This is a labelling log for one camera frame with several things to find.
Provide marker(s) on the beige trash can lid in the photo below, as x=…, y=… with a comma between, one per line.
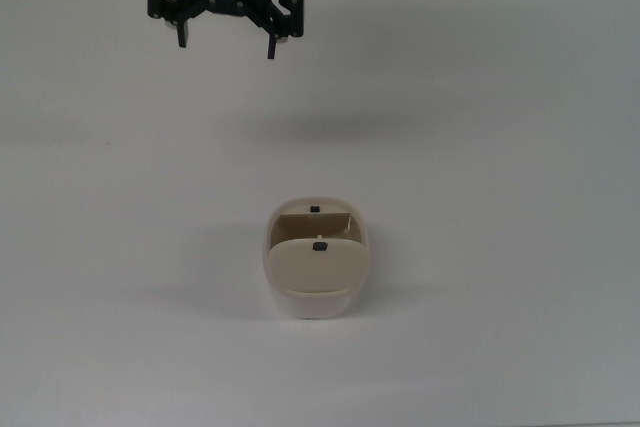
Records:
x=317, y=267

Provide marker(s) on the small white trash can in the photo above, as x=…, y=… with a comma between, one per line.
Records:
x=320, y=304

